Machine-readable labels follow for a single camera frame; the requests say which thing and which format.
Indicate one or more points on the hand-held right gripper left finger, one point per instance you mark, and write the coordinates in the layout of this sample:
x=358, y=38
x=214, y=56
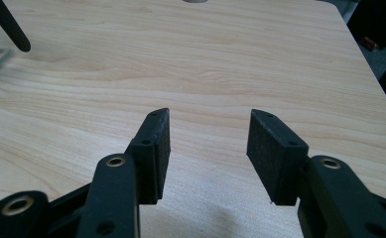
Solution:
x=154, y=155

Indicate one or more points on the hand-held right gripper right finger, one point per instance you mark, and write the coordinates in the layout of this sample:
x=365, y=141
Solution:
x=273, y=158

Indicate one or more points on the small red object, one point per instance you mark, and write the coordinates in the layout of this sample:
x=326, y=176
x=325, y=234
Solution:
x=369, y=43

